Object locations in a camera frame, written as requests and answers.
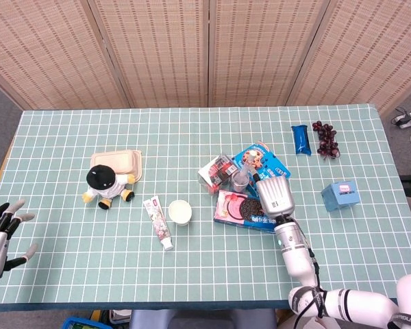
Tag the woven folding screen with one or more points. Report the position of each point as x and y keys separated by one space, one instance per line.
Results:
x=157 y=51

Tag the floral toothpaste tube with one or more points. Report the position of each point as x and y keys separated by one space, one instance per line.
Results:
x=159 y=222

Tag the clear plastic cup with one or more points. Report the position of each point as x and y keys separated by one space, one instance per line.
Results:
x=239 y=185

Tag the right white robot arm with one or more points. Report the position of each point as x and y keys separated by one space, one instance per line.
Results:
x=301 y=257

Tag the pink and blue Oreo box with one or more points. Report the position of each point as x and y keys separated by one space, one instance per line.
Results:
x=231 y=209

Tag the blue chocolate chip cookie box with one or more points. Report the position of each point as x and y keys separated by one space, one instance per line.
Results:
x=274 y=168

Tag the blue plastic crate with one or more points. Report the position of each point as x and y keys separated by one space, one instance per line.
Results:
x=77 y=323

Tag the black-headed plush doll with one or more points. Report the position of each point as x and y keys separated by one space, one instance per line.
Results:
x=104 y=185

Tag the red and white snack pack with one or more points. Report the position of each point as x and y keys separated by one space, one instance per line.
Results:
x=215 y=171

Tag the white paper cup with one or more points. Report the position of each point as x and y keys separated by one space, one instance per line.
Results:
x=179 y=210

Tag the blue snack packet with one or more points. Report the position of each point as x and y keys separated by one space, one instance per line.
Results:
x=301 y=140

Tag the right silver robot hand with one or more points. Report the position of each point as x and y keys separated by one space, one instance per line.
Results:
x=275 y=195

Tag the beige plastic tray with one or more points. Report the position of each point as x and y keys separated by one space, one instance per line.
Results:
x=123 y=161

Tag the green checked tablecloth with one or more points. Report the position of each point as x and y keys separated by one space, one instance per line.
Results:
x=89 y=267

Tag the dark red grape bunch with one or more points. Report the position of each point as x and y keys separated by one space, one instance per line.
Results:
x=327 y=140

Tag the light blue small carton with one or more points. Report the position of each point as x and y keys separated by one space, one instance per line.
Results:
x=339 y=195

